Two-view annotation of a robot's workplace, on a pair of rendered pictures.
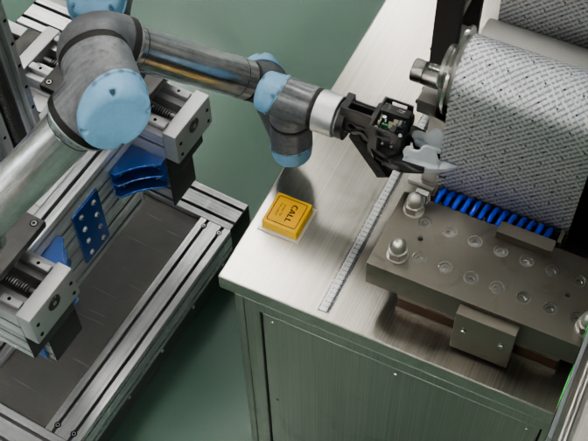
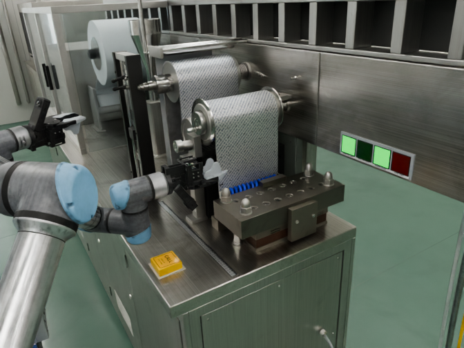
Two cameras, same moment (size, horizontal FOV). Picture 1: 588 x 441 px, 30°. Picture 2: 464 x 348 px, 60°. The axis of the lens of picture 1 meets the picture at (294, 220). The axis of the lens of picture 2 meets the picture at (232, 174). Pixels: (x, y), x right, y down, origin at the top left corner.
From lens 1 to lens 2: 1.27 m
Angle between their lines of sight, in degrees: 52
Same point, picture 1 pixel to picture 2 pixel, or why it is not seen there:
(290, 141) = (144, 217)
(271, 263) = (186, 282)
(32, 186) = (40, 294)
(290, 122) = (143, 199)
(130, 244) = not seen: outside the picture
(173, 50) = not seen: hidden behind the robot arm
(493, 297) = (293, 197)
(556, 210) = (271, 163)
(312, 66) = not seen: hidden behind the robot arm
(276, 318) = (211, 309)
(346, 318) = (246, 268)
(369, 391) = (267, 320)
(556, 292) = (304, 184)
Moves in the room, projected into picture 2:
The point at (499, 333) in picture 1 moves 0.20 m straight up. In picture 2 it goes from (311, 206) to (313, 144)
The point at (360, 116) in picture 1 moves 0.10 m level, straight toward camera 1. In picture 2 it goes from (177, 168) to (204, 175)
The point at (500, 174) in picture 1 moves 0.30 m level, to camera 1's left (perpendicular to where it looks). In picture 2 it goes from (245, 159) to (190, 197)
